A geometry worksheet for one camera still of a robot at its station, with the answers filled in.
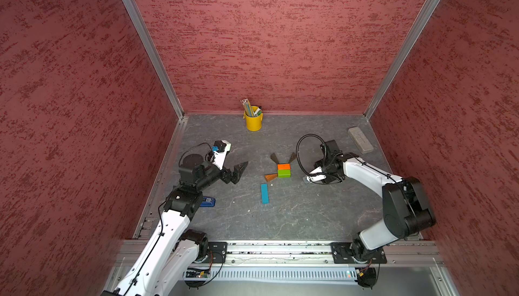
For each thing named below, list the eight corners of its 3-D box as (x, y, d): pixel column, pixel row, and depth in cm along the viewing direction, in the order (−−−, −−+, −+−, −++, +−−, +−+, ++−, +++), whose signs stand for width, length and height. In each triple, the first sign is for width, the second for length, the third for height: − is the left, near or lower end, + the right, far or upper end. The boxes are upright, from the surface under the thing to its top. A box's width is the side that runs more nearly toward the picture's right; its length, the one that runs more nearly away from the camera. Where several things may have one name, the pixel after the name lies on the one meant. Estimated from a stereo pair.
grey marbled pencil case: (361, 154, 106) (364, 151, 103) (347, 131, 116) (349, 127, 113) (372, 152, 107) (375, 148, 104) (356, 129, 117) (358, 125, 114)
